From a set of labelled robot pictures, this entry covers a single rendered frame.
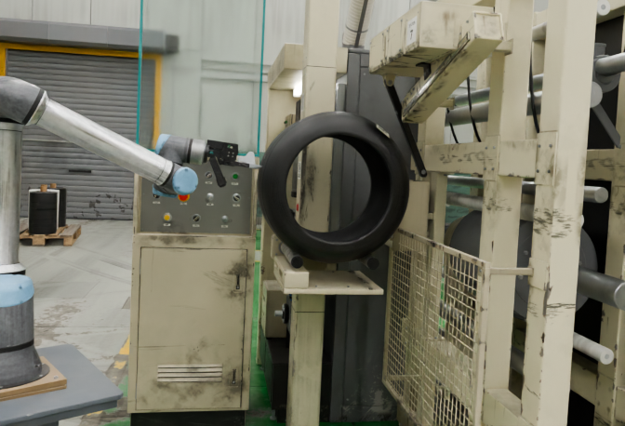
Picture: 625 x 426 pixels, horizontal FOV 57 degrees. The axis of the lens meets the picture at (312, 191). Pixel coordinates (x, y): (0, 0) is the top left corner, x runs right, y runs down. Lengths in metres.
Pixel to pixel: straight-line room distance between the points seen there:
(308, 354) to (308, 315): 0.17
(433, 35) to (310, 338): 1.34
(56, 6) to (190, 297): 9.51
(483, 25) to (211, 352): 1.82
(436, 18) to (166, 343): 1.81
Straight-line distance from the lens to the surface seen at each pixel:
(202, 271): 2.67
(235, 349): 2.77
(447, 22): 1.94
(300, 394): 2.60
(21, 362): 1.81
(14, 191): 1.95
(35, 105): 1.81
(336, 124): 2.04
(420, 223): 2.46
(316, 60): 2.43
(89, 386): 1.81
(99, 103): 11.32
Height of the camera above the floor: 1.26
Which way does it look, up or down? 3 degrees down
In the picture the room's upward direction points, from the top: 3 degrees clockwise
